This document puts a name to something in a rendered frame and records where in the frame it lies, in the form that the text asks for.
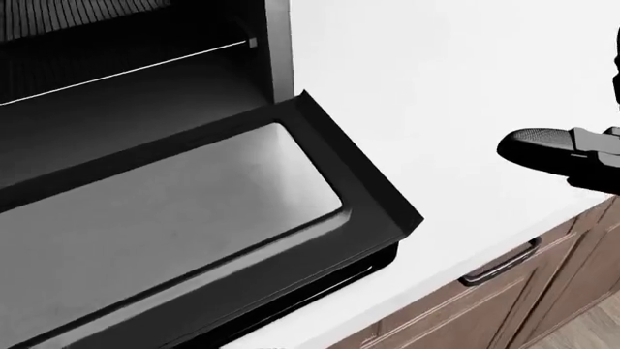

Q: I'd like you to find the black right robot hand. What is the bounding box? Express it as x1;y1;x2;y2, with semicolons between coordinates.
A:
496;49;620;198

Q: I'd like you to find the brown wooden cabinet drawer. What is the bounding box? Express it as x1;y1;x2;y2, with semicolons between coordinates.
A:
325;195;620;349

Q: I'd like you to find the dark metal drawer handle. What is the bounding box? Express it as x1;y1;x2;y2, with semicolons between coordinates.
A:
457;236;543;286

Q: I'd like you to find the black glass toaster oven door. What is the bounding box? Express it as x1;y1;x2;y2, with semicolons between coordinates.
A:
0;88;425;349

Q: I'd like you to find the silver oven rack wire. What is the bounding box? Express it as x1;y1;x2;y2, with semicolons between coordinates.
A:
0;38;249;107

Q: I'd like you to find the black toaster oven body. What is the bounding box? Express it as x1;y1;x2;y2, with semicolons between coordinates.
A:
0;0;296;205

